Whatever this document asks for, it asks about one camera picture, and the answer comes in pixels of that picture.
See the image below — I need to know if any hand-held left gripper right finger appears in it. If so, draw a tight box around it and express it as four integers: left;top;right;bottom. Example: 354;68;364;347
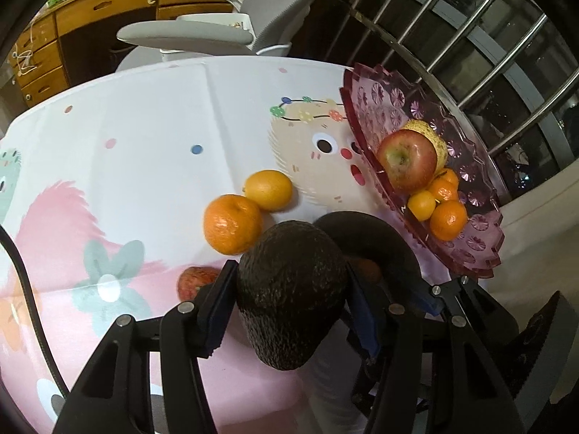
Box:
346;269;528;434

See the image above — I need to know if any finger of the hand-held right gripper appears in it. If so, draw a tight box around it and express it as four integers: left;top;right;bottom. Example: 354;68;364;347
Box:
416;275;521;340

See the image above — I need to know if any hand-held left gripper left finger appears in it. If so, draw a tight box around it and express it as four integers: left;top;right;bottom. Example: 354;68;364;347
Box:
52;260;239;434

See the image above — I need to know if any dark avocado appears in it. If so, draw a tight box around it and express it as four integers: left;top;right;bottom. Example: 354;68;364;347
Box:
236;221;349;371

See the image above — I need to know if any overripe dark banana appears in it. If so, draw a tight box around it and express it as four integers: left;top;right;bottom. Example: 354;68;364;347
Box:
313;211;428;312

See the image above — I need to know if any purple glass fruit bowl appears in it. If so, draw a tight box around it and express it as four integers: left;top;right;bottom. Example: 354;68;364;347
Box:
339;63;506;280

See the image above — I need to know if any red yellow apple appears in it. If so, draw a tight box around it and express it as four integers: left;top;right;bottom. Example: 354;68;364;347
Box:
376;129;439;193

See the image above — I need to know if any yellow pear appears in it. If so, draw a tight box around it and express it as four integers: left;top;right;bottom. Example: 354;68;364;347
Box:
402;120;449;175

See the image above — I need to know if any small reddish brown fruit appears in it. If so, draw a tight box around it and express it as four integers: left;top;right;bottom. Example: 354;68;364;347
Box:
350;258;383;285

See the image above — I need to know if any small red apple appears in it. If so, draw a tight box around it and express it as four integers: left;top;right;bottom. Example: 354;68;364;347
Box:
176;266;222;303

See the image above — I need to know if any white floral curtain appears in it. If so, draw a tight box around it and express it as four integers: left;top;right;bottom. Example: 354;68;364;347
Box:
452;156;579;312

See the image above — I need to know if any cartoon printed tablecloth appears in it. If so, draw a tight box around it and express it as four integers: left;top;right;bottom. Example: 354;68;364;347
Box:
0;55;453;434

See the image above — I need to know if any metal window grille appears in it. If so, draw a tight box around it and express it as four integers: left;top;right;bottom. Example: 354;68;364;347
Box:
312;0;579;200

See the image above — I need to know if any grey office chair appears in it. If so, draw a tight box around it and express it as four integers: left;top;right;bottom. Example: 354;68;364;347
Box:
115;0;317;73

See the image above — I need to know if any white storage box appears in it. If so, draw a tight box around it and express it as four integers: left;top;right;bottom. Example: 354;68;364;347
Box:
176;12;256;32

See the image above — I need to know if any wooden desk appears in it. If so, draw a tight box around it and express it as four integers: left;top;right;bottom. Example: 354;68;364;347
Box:
9;0;247;107

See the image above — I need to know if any black cable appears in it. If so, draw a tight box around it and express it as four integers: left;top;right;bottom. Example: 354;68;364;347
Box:
0;224;71;394

